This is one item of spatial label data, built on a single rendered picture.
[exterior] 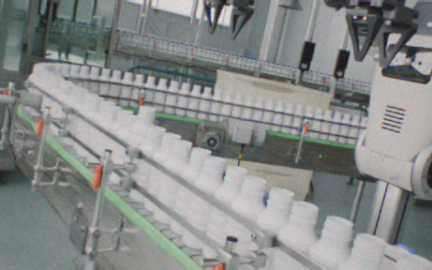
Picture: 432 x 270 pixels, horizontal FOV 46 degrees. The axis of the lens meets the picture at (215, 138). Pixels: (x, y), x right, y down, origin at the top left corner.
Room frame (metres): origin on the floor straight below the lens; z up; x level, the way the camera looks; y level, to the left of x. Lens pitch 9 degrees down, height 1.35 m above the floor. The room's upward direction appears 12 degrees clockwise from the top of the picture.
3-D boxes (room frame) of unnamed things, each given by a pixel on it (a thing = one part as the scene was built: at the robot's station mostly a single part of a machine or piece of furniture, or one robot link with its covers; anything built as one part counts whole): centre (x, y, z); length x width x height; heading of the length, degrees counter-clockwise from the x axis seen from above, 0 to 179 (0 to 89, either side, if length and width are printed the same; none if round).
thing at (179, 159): (1.00, 0.06, 1.08); 0.06 x 0.06 x 0.17
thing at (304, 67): (7.23, -0.99, 1.55); 0.17 x 0.15 x 0.42; 107
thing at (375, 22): (0.86, -0.21, 1.43); 0.07 x 0.07 x 0.09; 35
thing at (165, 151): (1.05, 0.09, 1.08); 0.06 x 0.06 x 0.17
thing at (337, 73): (7.40, -1.52, 1.55); 0.17 x 0.15 x 0.42; 107
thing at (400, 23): (0.88, -0.24, 1.43); 0.07 x 0.07 x 0.09; 35
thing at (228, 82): (5.50, -0.48, 0.59); 1.10 x 0.62 x 1.18; 107
